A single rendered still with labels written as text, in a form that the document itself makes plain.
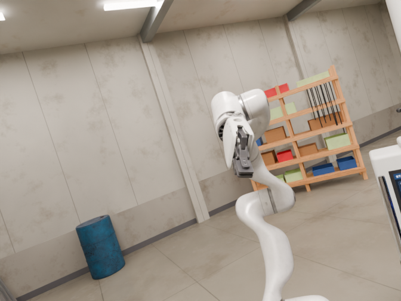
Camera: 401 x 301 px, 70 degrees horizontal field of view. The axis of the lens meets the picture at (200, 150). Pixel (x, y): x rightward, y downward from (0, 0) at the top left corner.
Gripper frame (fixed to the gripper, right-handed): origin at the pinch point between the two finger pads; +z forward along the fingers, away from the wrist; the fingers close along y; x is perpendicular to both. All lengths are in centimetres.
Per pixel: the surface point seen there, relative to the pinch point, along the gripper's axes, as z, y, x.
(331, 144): -447, 277, -324
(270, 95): -548, 215, -201
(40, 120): -474, 263, 279
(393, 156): -44, 26, -75
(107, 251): -288, 424, 128
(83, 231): -306, 391, 169
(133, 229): -376, 466, 93
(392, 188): -38, 38, -77
